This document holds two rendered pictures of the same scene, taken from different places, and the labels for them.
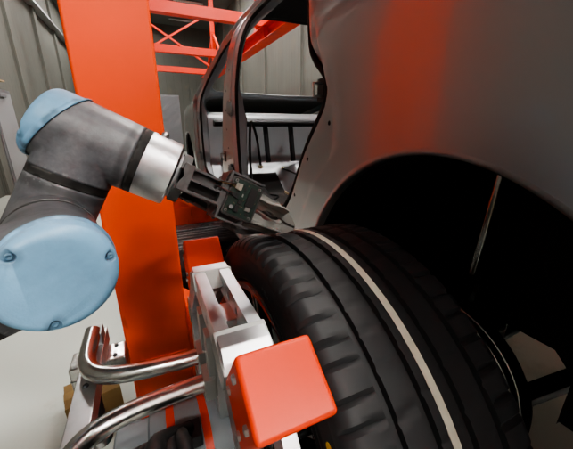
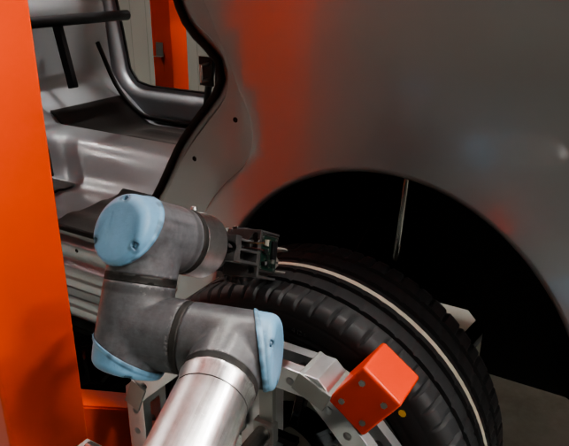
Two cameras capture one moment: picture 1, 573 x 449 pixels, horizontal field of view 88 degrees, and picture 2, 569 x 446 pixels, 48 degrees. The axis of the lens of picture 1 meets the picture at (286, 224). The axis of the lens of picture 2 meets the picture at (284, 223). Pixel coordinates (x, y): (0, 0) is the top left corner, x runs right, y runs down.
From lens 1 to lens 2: 69 cm
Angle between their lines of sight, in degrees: 33
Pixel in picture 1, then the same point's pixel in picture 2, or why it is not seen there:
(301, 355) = (389, 354)
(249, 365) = (372, 369)
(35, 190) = (153, 298)
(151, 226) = (42, 304)
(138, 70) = (22, 97)
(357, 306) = (383, 316)
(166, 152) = (219, 230)
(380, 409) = (425, 374)
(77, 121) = (172, 226)
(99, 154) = (185, 249)
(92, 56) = not seen: outside the picture
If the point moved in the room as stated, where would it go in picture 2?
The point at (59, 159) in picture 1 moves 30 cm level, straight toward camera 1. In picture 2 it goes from (165, 265) to (415, 305)
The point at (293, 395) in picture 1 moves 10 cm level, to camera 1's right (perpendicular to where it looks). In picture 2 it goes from (399, 376) to (449, 353)
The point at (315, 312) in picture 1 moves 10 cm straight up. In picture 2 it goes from (365, 329) to (369, 270)
